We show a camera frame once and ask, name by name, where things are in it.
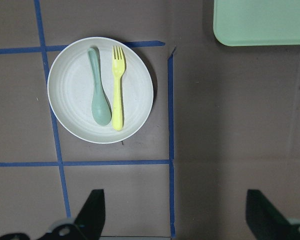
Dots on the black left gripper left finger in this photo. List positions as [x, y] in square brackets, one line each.
[88, 224]

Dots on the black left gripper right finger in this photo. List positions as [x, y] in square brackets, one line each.
[266, 222]

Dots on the yellow plastic fork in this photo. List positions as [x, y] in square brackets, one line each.
[118, 70]

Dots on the green plastic spoon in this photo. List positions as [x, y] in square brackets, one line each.
[100, 108]

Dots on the light green tray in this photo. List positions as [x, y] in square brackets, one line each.
[238, 23]

